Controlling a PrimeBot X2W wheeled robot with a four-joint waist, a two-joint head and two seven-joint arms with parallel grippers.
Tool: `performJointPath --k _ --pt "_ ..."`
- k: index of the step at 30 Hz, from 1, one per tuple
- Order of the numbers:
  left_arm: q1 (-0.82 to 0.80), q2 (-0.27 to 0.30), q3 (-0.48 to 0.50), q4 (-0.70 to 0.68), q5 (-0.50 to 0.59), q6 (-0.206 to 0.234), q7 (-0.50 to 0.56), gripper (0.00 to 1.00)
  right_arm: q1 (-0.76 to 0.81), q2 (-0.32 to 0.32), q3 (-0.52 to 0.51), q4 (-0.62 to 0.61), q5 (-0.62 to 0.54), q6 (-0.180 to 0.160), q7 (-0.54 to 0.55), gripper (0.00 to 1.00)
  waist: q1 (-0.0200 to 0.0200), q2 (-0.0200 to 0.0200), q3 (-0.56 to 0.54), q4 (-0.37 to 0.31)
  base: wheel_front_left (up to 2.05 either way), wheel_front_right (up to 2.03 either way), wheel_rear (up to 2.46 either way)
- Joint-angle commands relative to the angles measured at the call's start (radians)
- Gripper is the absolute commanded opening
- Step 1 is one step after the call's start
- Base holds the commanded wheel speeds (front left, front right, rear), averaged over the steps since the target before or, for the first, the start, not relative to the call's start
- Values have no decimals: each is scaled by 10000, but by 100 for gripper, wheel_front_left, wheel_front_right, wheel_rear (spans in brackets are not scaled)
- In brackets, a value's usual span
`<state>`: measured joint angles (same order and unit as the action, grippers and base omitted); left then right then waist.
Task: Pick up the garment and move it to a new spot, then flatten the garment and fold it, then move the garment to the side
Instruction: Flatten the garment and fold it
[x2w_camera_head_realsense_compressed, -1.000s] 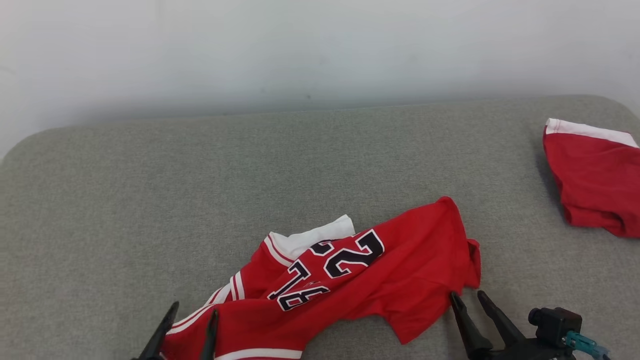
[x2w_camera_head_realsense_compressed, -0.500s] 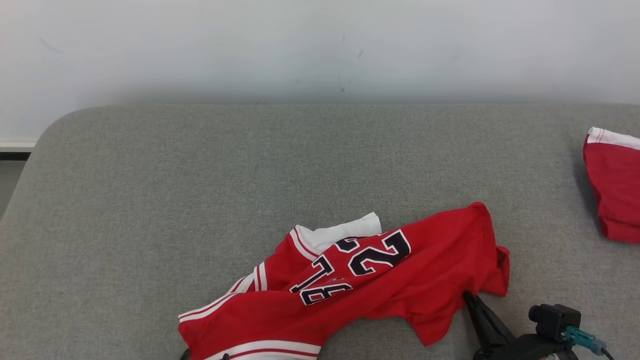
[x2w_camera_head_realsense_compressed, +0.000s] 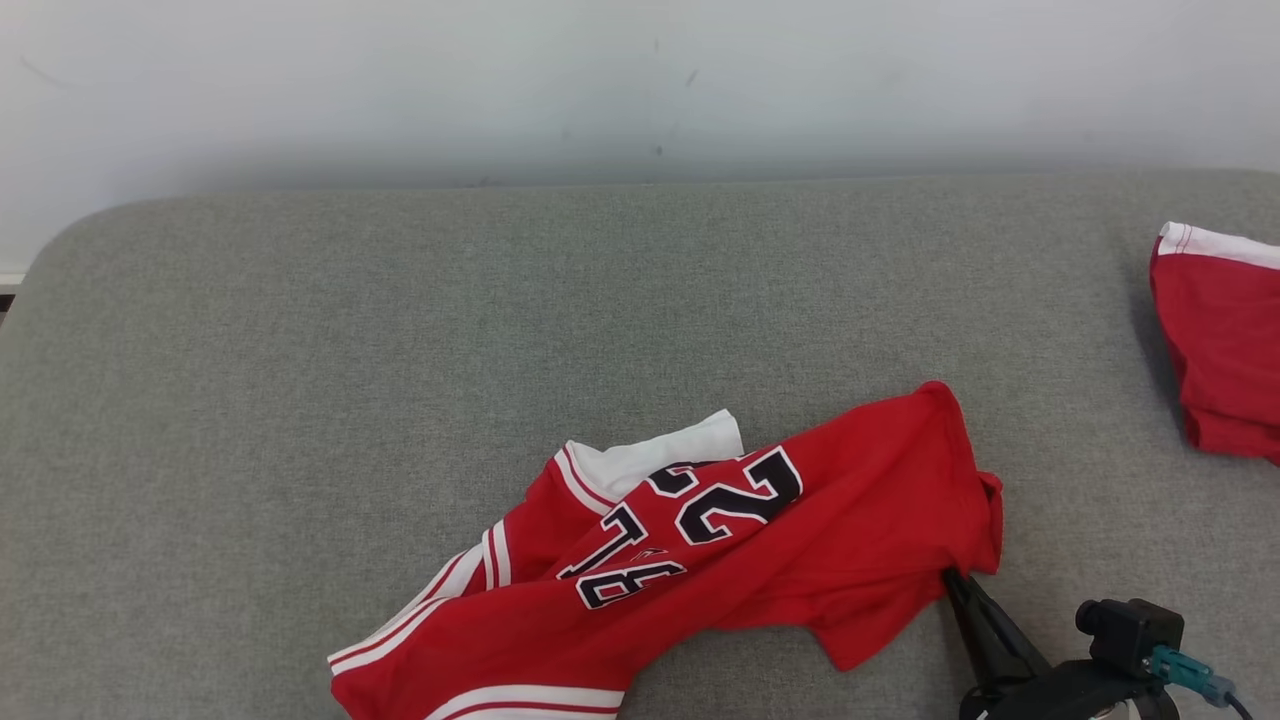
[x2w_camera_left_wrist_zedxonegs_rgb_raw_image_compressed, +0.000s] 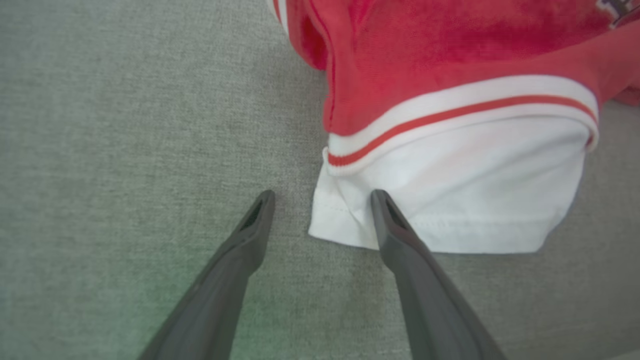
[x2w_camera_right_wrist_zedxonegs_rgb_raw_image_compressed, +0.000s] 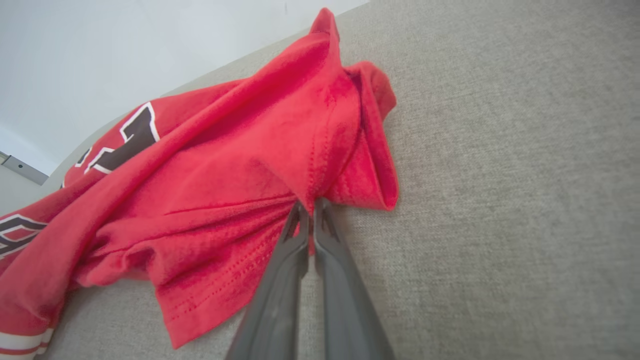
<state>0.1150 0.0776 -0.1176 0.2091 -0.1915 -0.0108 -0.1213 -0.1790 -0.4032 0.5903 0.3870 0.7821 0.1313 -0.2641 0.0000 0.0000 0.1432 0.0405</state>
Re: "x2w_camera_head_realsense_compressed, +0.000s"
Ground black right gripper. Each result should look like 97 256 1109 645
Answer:
942 567 1182 720

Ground red shorts with white stripe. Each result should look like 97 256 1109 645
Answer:
1149 221 1280 467

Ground red jersey with number print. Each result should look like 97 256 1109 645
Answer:
327 379 1005 720

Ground grey fabric sofa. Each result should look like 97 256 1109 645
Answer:
0 169 1280 720

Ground black cable with teal connector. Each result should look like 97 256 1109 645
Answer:
1149 644 1257 720

